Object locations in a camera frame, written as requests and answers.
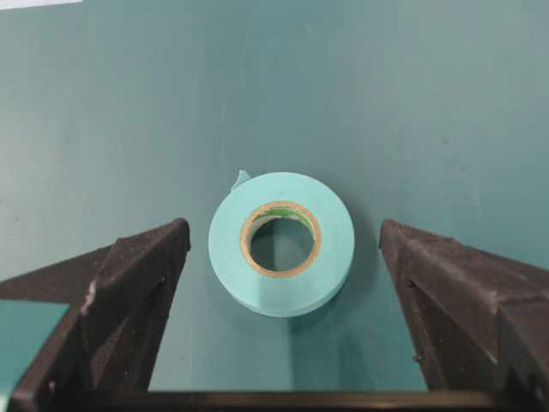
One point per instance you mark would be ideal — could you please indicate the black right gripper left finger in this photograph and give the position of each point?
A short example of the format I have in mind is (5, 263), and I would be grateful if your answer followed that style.
(119, 298)

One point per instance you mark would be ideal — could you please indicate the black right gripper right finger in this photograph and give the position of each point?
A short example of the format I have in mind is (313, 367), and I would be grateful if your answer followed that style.
(478, 321)

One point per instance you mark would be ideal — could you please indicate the teal tape roll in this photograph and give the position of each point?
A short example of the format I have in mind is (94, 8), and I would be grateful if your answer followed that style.
(281, 244)

